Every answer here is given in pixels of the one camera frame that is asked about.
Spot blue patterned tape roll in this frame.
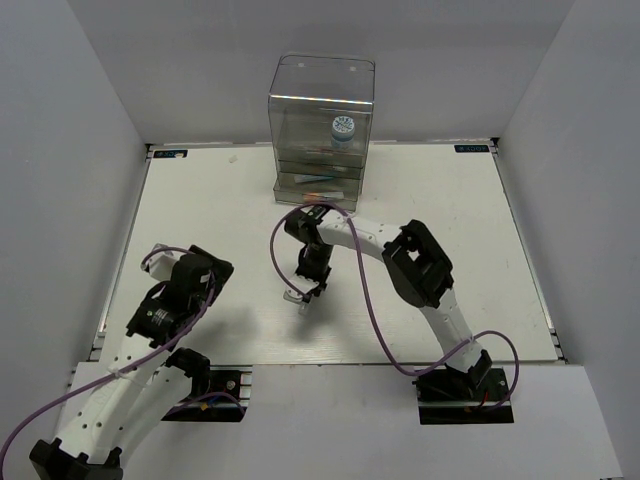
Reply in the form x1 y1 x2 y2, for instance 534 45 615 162
331 115 356 149

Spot clear drawer organizer box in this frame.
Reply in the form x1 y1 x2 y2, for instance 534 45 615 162
268 53 375 211

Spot orange capped tube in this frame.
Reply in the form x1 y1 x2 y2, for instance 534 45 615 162
303 191 345 201

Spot blue capped tube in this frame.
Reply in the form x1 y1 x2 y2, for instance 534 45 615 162
293 174 333 184

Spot red pen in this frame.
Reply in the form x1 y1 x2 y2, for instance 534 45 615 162
305 148 346 156

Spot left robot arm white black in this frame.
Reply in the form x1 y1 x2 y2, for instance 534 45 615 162
29 244 234 479

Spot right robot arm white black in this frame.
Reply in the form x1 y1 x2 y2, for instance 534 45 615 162
277 202 492 399

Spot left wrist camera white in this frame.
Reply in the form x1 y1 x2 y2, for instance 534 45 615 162
140 244 180 281

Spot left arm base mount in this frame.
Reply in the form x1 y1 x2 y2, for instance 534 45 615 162
163 366 253 423

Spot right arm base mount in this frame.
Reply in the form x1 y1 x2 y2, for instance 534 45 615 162
413 368 514 425

